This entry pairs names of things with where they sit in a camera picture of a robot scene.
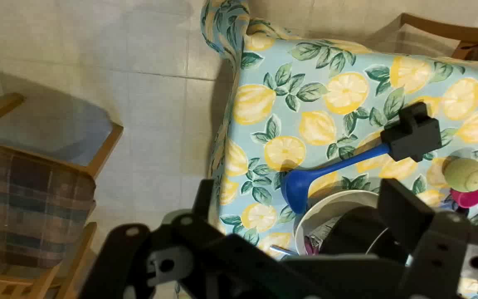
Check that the lemon print tablecloth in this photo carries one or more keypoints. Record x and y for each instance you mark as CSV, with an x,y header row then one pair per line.
x,y
313,108

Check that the blue ladle with black block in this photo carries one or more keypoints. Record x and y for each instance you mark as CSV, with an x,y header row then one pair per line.
x,y
347,162

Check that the wooden chair with plaid cushion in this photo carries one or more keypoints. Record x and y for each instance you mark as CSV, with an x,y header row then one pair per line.
x,y
23,199
438,35

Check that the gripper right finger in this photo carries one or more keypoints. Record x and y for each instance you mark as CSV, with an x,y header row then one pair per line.
x,y
434,249

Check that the pink cup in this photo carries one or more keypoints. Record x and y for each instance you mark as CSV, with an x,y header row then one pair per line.
x,y
468,199

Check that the white mug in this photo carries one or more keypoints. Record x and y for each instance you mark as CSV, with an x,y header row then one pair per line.
x,y
326,203

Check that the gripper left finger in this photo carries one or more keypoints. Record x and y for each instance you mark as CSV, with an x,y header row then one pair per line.
x,y
123,265

